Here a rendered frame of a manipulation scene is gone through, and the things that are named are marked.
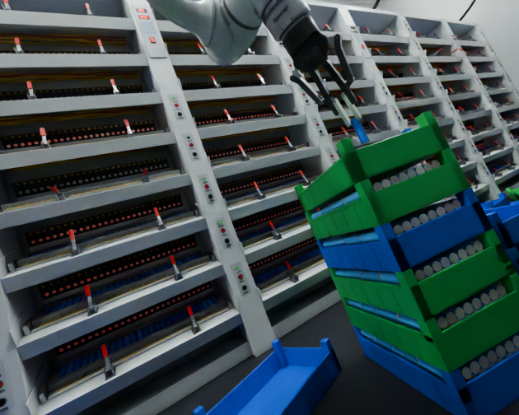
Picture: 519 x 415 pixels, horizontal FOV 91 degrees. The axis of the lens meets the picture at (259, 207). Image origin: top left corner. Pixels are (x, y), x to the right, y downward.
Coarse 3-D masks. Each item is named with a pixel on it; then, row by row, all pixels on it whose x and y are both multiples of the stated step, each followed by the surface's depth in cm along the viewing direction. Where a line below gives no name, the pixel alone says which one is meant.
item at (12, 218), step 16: (128, 176) 107; (176, 176) 99; (48, 192) 95; (64, 192) 97; (112, 192) 88; (128, 192) 91; (144, 192) 93; (0, 208) 79; (32, 208) 78; (48, 208) 80; (64, 208) 82; (80, 208) 84; (0, 224) 75; (16, 224) 77
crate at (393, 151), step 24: (432, 120) 47; (336, 144) 45; (384, 144) 45; (408, 144) 46; (432, 144) 46; (336, 168) 48; (360, 168) 43; (384, 168) 44; (408, 168) 56; (312, 192) 62; (336, 192) 51
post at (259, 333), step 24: (144, 0) 117; (144, 48) 109; (144, 72) 121; (168, 72) 110; (168, 120) 107; (192, 120) 108; (168, 144) 119; (192, 168) 102; (192, 192) 105; (216, 192) 103; (216, 216) 100; (216, 240) 97; (264, 312) 96; (240, 336) 102; (264, 336) 94
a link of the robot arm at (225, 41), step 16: (160, 0) 51; (176, 0) 54; (208, 0) 57; (176, 16) 56; (192, 16) 57; (208, 16) 57; (224, 16) 57; (192, 32) 60; (208, 32) 58; (224, 32) 58; (240, 32) 59; (256, 32) 61; (208, 48) 63; (224, 48) 62; (240, 48) 63; (224, 64) 69
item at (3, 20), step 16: (0, 16) 91; (16, 16) 94; (32, 16) 96; (48, 16) 98; (64, 16) 100; (80, 16) 103; (96, 16) 105; (128, 16) 118; (0, 32) 101; (16, 32) 103; (32, 32) 105; (48, 32) 107; (64, 32) 110; (80, 32) 112; (96, 32) 114; (112, 32) 117; (128, 32) 119
